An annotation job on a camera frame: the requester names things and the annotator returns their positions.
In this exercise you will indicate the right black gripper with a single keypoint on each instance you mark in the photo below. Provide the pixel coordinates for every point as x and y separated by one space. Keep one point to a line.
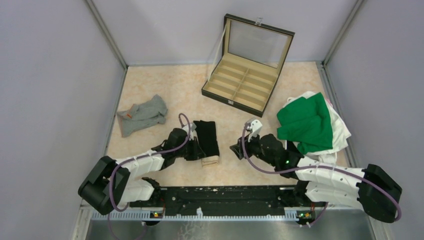
248 144

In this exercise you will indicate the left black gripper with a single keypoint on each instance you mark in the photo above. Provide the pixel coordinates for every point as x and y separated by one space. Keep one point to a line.
197 153

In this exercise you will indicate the black underwear with beige waistband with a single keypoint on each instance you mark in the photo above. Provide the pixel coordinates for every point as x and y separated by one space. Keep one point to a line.
207 139

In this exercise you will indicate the black leather compartment box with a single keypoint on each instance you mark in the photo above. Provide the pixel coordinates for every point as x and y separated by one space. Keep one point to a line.
247 64

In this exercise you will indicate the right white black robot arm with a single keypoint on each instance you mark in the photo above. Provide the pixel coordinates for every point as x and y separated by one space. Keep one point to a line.
368 189

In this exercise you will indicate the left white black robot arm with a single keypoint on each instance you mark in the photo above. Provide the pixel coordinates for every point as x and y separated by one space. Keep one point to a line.
112 182

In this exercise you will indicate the grey striped underwear orange trim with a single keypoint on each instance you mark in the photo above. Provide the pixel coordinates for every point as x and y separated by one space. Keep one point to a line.
142 116

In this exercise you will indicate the green cloth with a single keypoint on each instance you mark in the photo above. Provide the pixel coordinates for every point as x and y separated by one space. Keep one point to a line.
307 121

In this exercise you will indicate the white cloth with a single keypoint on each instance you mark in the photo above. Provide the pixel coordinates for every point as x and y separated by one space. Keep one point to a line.
340 132

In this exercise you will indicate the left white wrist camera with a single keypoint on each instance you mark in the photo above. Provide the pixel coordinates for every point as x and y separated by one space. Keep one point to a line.
191 130

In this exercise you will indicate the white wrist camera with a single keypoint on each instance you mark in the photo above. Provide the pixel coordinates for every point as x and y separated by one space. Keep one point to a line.
191 130
254 126

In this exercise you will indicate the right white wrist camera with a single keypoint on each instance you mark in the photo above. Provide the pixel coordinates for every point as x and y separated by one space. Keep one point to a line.
254 126

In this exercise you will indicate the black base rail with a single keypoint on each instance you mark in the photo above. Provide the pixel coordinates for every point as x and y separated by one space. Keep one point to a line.
217 201

